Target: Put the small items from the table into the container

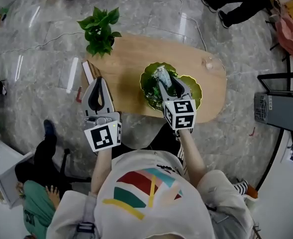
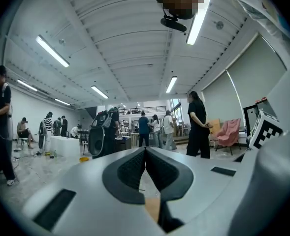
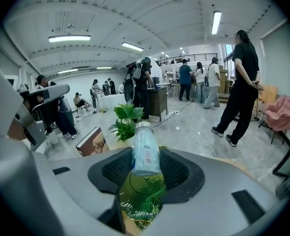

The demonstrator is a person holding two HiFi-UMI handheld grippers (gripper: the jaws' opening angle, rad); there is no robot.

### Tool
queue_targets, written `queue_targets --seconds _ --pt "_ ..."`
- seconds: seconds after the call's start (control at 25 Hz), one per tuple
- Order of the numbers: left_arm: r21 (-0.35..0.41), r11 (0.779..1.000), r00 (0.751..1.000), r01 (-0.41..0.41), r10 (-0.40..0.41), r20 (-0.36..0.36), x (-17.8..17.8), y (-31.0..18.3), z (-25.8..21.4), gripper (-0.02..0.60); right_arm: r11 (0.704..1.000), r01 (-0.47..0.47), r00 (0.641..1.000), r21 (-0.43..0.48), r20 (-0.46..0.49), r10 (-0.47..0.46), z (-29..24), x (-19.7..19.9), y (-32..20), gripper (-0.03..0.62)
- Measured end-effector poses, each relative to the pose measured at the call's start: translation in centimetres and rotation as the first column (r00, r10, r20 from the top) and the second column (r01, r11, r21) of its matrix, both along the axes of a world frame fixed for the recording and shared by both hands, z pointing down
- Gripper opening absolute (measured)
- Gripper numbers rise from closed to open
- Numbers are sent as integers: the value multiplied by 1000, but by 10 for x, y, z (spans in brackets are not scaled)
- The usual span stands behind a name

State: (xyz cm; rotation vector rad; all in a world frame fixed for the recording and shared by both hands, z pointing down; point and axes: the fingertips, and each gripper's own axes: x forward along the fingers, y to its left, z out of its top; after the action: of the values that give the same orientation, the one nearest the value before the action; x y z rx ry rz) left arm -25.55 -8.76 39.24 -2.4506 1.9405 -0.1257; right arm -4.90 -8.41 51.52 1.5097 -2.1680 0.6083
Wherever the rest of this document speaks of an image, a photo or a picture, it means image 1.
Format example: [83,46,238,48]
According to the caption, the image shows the person's left forearm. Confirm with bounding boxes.
[90,147,112,196]

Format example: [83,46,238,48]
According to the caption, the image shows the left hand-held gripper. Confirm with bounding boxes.
[81,76,122,153]

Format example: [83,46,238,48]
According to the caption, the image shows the clear glass bowl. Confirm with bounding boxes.
[201,55,223,72]

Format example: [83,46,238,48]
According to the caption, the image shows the person's striped sock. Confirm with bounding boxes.
[233,180,249,196]

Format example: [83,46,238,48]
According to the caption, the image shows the person's white printed t-shirt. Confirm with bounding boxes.
[46,149,254,239]

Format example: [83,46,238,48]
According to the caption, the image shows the black office chair base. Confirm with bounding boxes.
[59,148,92,184]

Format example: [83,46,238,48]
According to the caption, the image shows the person's black striped trousers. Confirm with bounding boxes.
[111,122,187,159]

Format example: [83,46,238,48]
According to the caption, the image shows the potted green plant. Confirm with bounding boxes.
[77,6,122,58]

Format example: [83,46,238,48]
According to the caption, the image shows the pale blue snack packet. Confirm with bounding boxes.
[157,65,173,89]

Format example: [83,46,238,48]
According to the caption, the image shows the brown book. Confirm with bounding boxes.
[81,60,102,86]

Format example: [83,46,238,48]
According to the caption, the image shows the white appliance box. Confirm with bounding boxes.
[0,135,35,209]

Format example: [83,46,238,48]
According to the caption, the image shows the green leaf-shaped plate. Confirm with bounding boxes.
[139,62,203,112]

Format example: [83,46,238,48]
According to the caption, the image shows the white curved counter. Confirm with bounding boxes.
[257,128,293,239]

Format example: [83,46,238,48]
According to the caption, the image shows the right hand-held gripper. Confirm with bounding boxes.
[158,76,197,134]

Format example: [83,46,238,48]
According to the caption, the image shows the person's brown shoe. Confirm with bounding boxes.
[245,184,259,200]

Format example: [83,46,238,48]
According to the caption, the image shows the black wire basket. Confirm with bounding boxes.
[254,93,270,124]

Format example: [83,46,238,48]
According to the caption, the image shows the person's right forearm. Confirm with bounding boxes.
[178,129,208,184]

